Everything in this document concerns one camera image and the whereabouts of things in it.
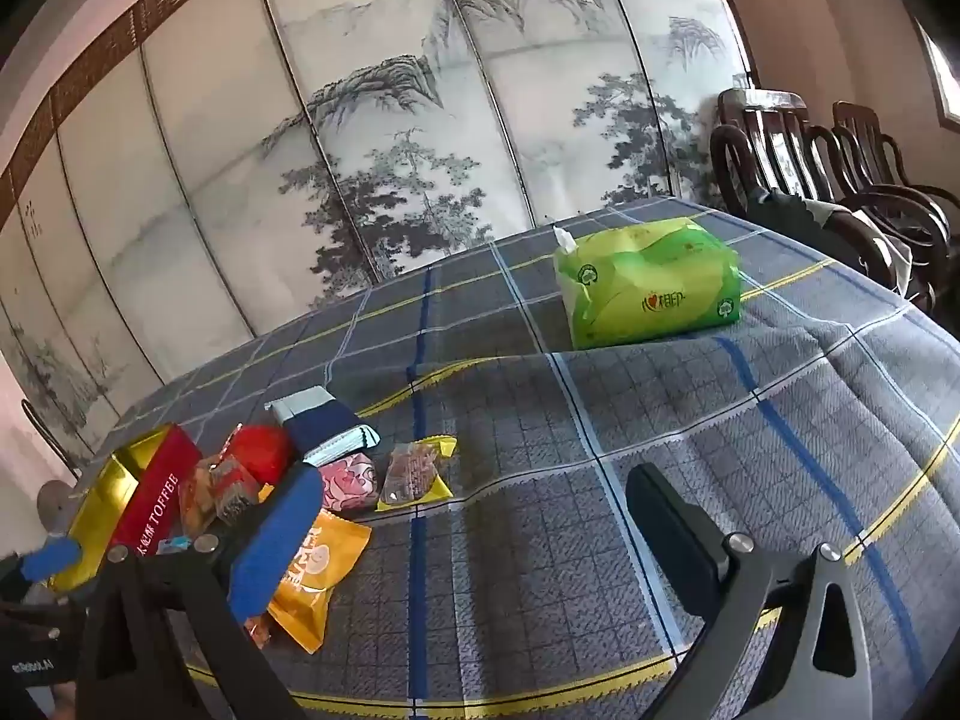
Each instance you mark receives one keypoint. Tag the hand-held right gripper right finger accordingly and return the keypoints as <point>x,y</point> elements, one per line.
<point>671,540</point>

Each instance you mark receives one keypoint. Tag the red and gold tin box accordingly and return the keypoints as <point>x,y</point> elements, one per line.
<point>112,495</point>

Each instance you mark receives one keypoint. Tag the orange snack packet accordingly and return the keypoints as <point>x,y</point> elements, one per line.
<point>322,562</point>

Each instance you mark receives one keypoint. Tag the plaid tablecloth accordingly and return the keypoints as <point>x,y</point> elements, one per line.
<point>525,540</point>

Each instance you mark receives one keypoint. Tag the landscape painted folding screen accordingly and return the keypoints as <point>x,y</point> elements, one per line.
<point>375,127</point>

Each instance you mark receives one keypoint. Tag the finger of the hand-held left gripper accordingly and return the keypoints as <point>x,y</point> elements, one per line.
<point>49,560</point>

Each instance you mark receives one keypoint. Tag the dark wooden chair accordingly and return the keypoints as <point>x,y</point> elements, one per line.
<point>757,142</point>
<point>870,157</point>

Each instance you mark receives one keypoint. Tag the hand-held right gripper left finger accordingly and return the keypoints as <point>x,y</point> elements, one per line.
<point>277,547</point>

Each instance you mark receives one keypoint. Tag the clear packet of orange crackers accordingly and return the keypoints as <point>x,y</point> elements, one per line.
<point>229,491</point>

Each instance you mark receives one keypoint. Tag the window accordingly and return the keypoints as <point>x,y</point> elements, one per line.
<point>943,79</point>

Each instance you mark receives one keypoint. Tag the dark cloth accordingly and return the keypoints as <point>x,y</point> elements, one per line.
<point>787,221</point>

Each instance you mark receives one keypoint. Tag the grey round disc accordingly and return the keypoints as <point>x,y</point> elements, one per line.
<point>56,504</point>

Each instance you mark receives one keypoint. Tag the blue and white snack packet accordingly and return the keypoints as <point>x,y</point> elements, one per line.
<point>330,427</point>

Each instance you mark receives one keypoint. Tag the pink patterned snack packet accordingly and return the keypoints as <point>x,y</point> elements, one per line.
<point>349,484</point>

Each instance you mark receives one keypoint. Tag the green tissue pack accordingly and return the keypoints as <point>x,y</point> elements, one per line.
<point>645,292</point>

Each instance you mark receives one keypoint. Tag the red snack packet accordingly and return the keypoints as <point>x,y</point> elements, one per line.
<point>262,450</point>

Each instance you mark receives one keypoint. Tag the blue-edged clear snack packet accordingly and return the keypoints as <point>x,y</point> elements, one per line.
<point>176,544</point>

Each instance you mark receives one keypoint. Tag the yellow-edged clear snack packet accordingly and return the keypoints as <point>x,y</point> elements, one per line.
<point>412,472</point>

